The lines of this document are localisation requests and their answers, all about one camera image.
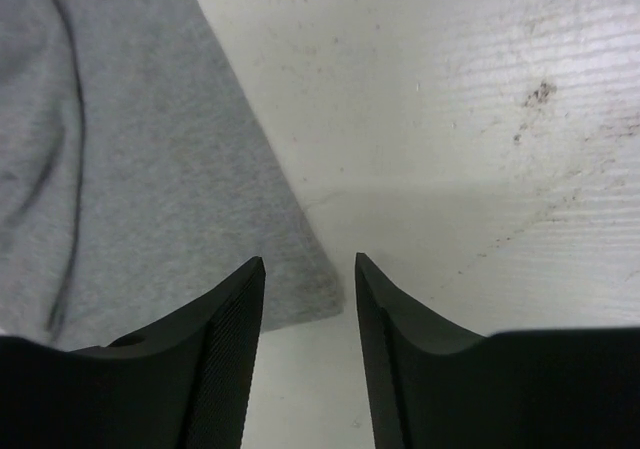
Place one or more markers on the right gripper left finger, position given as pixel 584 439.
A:
pixel 182 381

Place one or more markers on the grey tank top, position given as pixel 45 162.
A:
pixel 135 176

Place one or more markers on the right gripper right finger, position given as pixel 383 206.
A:
pixel 434 384

